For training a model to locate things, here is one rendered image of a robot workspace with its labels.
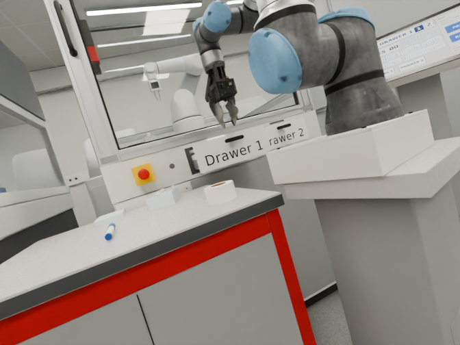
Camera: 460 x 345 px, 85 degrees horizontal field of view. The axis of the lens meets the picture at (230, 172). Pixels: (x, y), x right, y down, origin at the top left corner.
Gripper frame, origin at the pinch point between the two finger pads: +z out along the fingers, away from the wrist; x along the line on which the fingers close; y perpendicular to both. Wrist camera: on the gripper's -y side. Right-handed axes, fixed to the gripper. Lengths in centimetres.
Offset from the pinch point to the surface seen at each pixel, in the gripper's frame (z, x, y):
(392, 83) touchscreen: 1, 77, 8
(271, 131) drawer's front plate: 7.0, 26.2, -16.0
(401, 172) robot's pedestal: 19, 2, 59
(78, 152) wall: -44, -106, -354
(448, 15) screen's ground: -20, 105, 18
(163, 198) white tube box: 17.6, -30.0, 7.5
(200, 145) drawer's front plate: 4.9, -11.9, -1.0
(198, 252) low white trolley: 25, -29, 42
